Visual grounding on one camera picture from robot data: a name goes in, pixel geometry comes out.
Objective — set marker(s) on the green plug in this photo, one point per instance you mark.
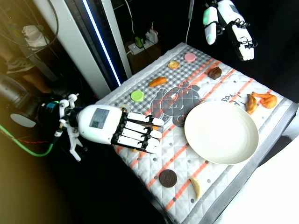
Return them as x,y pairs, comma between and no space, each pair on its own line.
139,42

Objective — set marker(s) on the pink round disc toy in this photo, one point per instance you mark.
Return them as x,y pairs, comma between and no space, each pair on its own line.
189,57

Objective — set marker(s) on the white power strip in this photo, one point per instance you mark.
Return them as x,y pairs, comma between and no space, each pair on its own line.
137,48

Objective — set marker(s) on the grey quilt with bear print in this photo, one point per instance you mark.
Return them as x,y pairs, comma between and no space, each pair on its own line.
210,182

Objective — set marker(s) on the white charger plug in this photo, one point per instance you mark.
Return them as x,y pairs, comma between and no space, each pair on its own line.
151,35

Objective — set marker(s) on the green round disc toy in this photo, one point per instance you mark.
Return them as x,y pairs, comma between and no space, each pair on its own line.
137,95

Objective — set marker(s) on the orange bread toy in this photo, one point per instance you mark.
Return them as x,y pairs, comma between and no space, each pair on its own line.
158,81

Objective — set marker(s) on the orange chicken wing toy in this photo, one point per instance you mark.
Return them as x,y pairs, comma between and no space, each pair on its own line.
268,100

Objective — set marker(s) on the white metal frame column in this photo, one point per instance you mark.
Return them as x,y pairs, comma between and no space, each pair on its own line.
77,51

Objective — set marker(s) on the cream round plate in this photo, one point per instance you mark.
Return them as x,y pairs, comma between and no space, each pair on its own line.
220,133

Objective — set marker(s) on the yellow swirl pastry toy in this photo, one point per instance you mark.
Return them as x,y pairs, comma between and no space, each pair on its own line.
174,64

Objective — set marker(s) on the brown cardboard box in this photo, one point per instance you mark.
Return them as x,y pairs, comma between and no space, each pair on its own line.
144,59

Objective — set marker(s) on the white sneaker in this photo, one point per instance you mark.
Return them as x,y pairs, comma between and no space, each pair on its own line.
35,36

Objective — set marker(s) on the blue light strip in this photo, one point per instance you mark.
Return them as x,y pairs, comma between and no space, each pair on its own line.
102,44

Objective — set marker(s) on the grey striped sneaker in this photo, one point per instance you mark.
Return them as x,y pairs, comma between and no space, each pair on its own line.
19,65

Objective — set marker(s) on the brown fried dumpling toy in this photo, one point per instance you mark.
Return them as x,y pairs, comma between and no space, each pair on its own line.
251,104

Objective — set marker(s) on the brown chocolate pastry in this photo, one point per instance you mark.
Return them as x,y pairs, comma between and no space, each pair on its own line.
214,73

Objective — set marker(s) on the chocolate sandwich cookie toy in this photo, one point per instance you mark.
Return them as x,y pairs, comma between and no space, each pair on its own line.
168,178

